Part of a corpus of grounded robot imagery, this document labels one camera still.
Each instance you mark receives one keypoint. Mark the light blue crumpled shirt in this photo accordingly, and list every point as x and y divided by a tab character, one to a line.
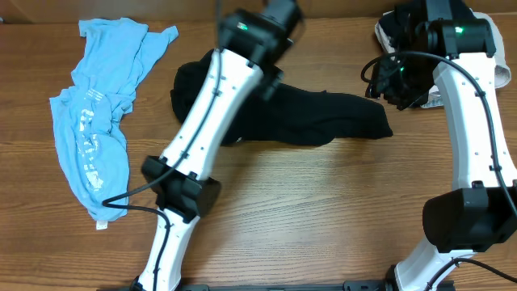
91	148

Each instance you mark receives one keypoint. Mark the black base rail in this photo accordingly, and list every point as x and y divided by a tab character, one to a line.
351	285

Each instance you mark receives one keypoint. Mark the folded black shirt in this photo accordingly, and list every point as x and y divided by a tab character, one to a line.
391	26

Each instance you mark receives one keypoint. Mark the black mesh shirt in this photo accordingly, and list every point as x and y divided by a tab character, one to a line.
307	118

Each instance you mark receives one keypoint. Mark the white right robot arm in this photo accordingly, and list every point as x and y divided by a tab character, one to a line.
442	45

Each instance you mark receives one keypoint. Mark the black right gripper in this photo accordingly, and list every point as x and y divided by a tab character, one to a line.
398	93

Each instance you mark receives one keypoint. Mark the folded beige garment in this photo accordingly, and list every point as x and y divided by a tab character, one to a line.
502	73

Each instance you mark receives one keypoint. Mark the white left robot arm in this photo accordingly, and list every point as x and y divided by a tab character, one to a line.
248	45

